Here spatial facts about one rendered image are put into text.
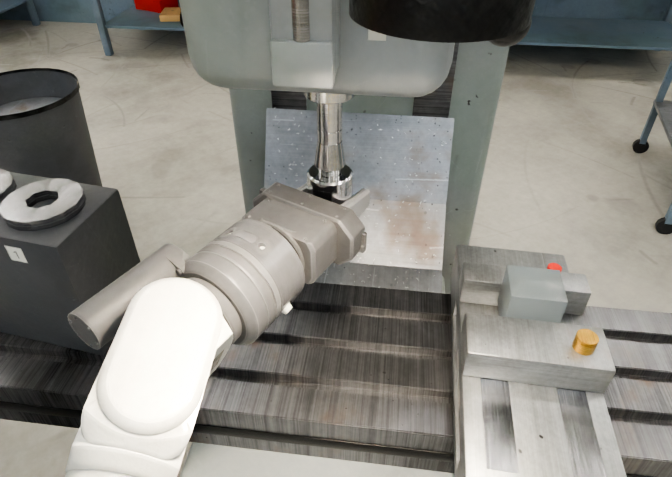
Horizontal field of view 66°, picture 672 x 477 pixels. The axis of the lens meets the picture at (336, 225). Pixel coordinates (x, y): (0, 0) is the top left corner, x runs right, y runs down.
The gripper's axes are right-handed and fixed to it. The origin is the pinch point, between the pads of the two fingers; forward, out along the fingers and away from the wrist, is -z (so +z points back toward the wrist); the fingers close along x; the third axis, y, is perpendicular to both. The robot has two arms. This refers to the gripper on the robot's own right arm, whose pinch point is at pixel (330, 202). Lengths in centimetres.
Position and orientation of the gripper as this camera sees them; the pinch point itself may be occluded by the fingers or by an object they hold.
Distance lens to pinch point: 55.2
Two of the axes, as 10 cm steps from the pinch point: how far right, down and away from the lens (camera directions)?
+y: 0.0, 7.9, 6.1
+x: -8.5, -3.2, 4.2
